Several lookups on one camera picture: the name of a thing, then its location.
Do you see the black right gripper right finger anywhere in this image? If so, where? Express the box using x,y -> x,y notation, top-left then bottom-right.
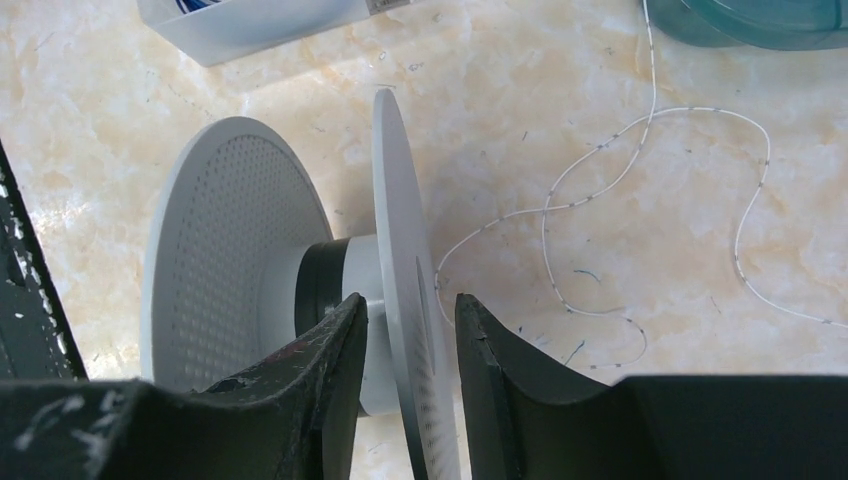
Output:
455,294 -> 847,479

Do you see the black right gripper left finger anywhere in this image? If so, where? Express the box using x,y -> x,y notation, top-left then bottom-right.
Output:
1,294 -> 368,479

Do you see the teal plastic basin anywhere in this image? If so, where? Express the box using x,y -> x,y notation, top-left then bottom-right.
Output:
644,0 -> 847,51

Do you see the blue cable coil green connector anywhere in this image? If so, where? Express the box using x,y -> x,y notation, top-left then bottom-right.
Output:
175,0 -> 219,14

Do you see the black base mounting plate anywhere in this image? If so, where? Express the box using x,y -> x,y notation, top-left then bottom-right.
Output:
1,152 -> 88,380

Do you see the clear plastic divided tray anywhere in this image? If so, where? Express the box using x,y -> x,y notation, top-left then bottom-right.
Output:
136,0 -> 409,67

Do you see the white perforated cable spool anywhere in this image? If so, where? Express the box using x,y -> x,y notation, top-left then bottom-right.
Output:
140,89 -> 460,479

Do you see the thin white fiber cable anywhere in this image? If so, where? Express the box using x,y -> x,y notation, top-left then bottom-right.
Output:
433,0 -> 848,370

